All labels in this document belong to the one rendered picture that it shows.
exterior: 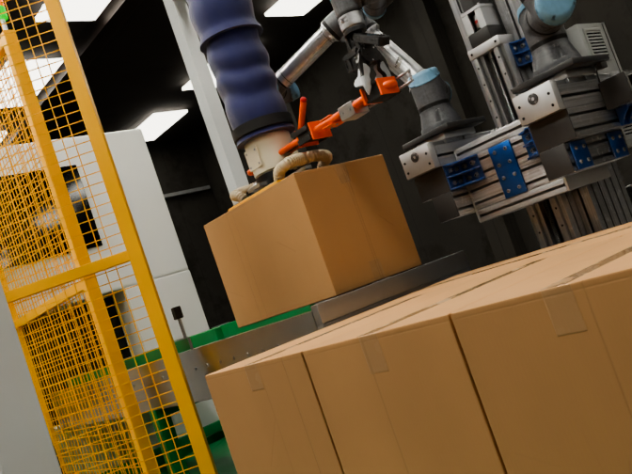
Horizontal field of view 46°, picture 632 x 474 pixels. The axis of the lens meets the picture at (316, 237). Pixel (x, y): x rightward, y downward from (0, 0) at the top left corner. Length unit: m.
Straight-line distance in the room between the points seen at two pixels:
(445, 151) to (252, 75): 0.71
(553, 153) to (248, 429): 1.21
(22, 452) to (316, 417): 1.14
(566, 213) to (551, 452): 1.50
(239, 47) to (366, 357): 1.56
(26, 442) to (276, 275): 0.91
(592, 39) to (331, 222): 1.20
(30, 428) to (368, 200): 1.25
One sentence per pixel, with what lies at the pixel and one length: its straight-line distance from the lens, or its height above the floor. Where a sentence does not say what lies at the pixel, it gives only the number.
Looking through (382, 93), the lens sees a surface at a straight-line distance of 2.18.
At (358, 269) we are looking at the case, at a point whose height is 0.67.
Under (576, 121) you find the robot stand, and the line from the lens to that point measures 2.32.
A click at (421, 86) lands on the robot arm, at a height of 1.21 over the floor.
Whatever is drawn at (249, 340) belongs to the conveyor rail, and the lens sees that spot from 2.45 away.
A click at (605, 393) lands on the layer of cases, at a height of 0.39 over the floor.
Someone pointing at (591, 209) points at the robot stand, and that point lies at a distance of 2.64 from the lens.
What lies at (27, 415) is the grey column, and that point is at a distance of 2.45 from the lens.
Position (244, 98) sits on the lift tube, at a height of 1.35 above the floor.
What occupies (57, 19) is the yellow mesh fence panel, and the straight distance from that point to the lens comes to 3.01.
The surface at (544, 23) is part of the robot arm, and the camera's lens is 2.35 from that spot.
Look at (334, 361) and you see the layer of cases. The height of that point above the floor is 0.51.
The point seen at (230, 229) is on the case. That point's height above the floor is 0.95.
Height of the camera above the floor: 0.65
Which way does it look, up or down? 4 degrees up
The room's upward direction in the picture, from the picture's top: 19 degrees counter-clockwise
